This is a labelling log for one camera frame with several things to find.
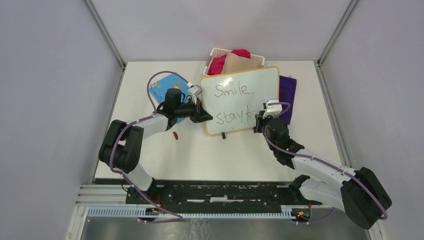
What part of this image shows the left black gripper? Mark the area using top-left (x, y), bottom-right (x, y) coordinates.
top-left (175, 97), bottom-right (212, 124)

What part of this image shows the red marker cap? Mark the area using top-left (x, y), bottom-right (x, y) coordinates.
top-left (173, 131), bottom-right (179, 140)

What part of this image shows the yellow framed whiteboard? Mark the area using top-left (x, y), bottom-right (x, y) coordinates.
top-left (200, 66), bottom-right (280, 136)

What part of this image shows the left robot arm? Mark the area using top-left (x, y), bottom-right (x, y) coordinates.
top-left (98, 88), bottom-right (213, 204)

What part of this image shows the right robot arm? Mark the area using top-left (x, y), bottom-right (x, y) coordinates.
top-left (253, 110), bottom-right (393, 230)

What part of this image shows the purple cloth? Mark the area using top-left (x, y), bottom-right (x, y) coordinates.
top-left (278, 75), bottom-right (297, 124)

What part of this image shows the red cloth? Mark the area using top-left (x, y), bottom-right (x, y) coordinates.
top-left (206, 48), bottom-right (251, 76)

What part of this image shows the beige cloth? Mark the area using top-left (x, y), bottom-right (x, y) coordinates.
top-left (221, 53), bottom-right (262, 74)

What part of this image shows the white plastic basket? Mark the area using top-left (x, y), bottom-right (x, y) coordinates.
top-left (203, 48), bottom-right (265, 76)

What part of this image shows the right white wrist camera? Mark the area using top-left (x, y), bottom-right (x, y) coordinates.
top-left (262, 99), bottom-right (283, 119)

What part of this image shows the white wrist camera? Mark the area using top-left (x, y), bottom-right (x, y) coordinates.
top-left (188, 84), bottom-right (203, 104)
top-left (262, 99), bottom-right (283, 119)

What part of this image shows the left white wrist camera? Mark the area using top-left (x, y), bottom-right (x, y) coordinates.
top-left (188, 84), bottom-right (203, 104)

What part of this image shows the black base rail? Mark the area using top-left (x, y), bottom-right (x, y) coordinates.
top-left (144, 179), bottom-right (320, 214)

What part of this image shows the white comb cable duct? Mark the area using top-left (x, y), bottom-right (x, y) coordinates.
top-left (87, 206), bottom-right (295, 220)

